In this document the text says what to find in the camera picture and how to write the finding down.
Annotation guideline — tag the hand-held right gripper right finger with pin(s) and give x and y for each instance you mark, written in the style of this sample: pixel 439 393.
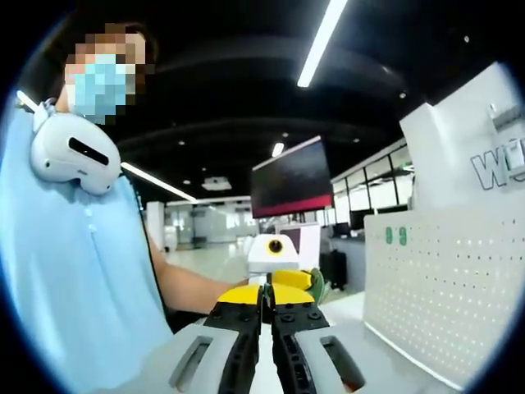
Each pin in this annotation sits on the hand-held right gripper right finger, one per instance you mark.
pixel 295 324

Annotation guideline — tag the person's torso in blue shirt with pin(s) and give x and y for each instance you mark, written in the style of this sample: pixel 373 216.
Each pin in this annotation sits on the person's torso in blue shirt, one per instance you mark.
pixel 74 267

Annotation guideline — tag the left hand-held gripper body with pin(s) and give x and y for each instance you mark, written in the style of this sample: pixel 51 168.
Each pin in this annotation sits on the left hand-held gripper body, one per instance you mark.
pixel 262 258

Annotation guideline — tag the black suitcase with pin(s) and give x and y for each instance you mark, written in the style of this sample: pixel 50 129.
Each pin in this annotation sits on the black suitcase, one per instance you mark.
pixel 334 268

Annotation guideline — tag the grey metal rail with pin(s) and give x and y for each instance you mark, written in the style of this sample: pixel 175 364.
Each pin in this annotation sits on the grey metal rail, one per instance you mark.
pixel 506 119

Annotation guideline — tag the white cabinet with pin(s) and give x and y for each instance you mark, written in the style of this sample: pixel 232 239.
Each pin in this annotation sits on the white cabinet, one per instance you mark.
pixel 309 242

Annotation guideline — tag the white partition block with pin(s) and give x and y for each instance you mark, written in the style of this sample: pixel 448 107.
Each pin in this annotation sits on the white partition block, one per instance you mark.
pixel 451 143

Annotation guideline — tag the ceiling light strip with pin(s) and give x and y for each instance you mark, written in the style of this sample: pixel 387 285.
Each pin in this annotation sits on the ceiling light strip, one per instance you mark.
pixel 322 45
pixel 160 181

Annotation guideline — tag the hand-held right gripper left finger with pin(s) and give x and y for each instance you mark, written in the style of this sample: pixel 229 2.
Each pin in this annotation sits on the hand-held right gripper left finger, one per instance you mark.
pixel 242 328

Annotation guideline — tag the green hook assembly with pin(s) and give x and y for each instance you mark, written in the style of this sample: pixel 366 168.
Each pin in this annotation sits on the green hook assembly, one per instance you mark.
pixel 403 237
pixel 318 283
pixel 388 236

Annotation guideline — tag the dark hanging screen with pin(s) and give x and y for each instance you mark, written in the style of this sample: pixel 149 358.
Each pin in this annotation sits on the dark hanging screen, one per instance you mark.
pixel 291 180

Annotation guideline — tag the white perforated mounting plate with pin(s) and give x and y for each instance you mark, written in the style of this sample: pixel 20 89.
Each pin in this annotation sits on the white perforated mounting plate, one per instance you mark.
pixel 443 287

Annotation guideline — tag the white VR headset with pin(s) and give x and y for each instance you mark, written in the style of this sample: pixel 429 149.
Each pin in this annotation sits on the white VR headset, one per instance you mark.
pixel 69 160

